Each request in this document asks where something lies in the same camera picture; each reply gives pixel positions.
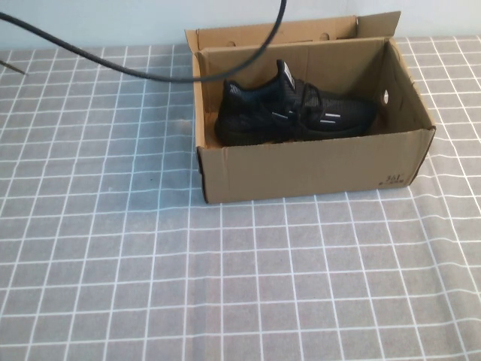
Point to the brown cardboard shoe box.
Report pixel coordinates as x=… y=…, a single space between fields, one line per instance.
x=300 y=169

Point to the black knit sneaker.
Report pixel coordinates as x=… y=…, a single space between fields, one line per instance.
x=263 y=124

